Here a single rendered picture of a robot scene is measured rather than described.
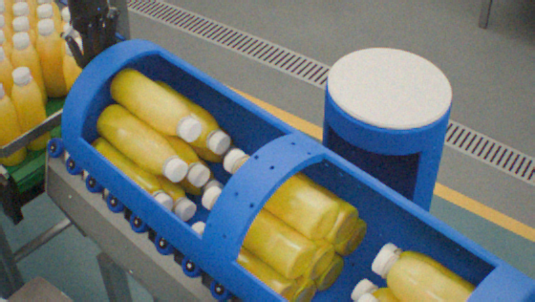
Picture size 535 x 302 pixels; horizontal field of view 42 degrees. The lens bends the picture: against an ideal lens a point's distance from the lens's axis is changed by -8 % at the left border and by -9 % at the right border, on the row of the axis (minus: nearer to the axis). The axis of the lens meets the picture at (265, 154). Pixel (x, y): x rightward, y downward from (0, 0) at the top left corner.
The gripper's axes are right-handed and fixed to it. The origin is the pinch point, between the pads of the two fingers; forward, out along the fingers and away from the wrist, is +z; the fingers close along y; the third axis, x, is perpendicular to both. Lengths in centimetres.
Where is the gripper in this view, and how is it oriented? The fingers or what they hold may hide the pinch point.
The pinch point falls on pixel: (98, 77)
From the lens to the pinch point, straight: 145.7
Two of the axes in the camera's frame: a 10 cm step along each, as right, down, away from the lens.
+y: -6.9, 5.0, -5.2
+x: 7.2, 4.8, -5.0
